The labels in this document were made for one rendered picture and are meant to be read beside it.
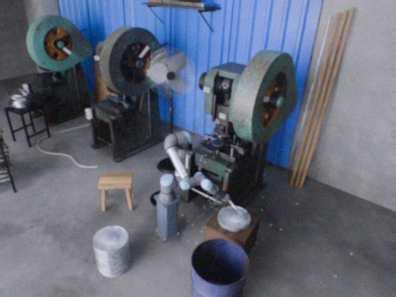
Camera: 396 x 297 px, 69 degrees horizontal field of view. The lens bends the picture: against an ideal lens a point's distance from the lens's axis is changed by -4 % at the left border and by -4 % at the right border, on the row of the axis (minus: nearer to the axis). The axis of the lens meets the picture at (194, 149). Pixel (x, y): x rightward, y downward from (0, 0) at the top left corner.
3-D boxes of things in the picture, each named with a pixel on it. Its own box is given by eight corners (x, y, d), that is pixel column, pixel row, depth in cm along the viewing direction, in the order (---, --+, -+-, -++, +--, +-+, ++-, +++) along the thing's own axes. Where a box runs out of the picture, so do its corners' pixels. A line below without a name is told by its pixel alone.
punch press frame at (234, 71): (223, 206, 314) (237, 80, 247) (191, 189, 336) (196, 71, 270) (258, 174, 369) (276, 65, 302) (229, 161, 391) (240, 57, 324)
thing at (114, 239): (126, 251, 237) (126, 250, 237) (90, 252, 233) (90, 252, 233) (129, 225, 262) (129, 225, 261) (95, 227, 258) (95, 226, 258)
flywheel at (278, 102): (283, 138, 296) (252, 146, 238) (265, 131, 306) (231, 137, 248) (305, 65, 275) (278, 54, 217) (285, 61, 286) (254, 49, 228)
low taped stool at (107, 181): (134, 196, 346) (133, 172, 329) (133, 211, 325) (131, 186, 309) (105, 197, 342) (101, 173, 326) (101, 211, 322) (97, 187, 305)
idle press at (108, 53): (120, 172, 388) (107, 31, 301) (79, 146, 442) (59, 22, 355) (196, 134, 491) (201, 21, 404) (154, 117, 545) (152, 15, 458)
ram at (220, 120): (224, 136, 293) (227, 107, 279) (212, 131, 301) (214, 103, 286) (234, 130, 305) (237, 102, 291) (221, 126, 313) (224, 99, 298)
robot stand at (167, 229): (164, 242, 287) (163, 206, 265) (155, 230, 300) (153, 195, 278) (180, 235, 297) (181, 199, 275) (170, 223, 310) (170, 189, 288)
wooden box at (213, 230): (239, 270, 262) (244, 242, 245) (202, 252, 278) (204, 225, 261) (255, 241, 292) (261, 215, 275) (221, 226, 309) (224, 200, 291)
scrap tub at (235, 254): (221, 336, 211) (228, 297, 187) (178, 303, 233) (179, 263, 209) (250, 296, 240) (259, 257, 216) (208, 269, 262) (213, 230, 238)
